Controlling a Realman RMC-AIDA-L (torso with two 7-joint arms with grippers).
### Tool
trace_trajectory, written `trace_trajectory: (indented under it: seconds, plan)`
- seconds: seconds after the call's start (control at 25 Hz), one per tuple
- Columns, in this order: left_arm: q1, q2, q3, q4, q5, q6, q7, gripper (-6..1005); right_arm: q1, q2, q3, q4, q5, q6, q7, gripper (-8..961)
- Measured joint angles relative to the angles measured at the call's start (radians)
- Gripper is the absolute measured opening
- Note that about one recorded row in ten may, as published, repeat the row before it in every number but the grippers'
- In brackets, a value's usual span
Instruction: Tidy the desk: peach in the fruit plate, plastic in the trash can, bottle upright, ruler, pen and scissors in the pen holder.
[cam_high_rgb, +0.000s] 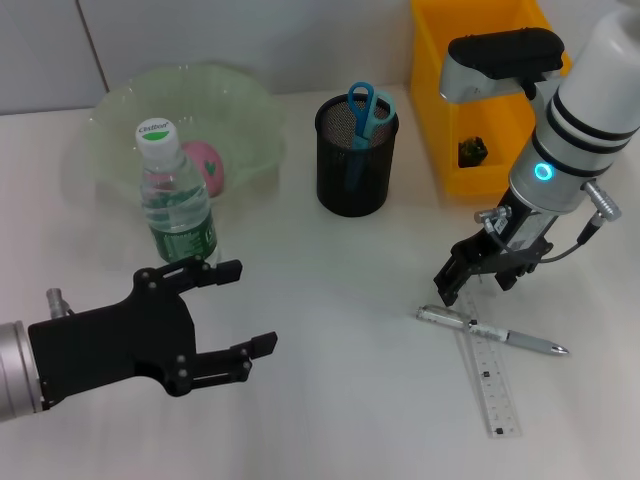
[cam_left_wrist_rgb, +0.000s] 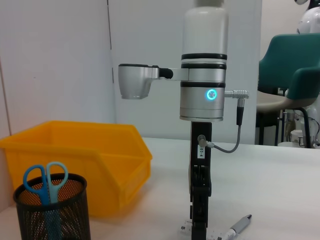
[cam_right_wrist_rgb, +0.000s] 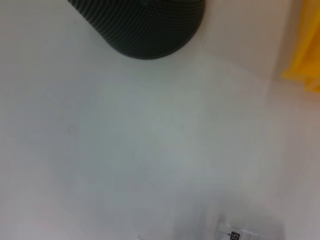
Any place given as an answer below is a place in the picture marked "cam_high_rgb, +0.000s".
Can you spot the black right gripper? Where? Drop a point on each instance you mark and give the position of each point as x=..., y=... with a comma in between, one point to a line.
x=520, y=235

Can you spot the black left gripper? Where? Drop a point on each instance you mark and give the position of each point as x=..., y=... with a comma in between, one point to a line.
x=110, y=345

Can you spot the clear plastic ruler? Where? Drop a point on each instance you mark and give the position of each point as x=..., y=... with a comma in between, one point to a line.
x=495, y=390

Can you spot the green plastic wrapper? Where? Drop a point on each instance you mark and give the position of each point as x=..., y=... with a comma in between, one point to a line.
x=472, y=152

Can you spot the clear green-label water bottle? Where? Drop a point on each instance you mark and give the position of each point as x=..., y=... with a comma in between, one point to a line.
x=170, y=200

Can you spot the pink peach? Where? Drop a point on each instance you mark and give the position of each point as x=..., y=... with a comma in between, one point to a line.
x=210, y=165

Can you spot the blue teal scissors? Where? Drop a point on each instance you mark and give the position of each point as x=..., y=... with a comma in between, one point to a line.
x=362, y=130

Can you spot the silver clear pen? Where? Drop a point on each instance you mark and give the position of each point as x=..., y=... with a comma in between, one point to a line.
x=530, y=341

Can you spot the black mesh pen cup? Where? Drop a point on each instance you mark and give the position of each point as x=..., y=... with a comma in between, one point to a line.
x=350, y=190

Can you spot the green glass fruit plate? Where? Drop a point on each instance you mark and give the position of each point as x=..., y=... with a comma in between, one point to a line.
x=225, y=110

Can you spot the yellow plastic bin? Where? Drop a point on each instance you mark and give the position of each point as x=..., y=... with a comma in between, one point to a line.
x=475, y=115

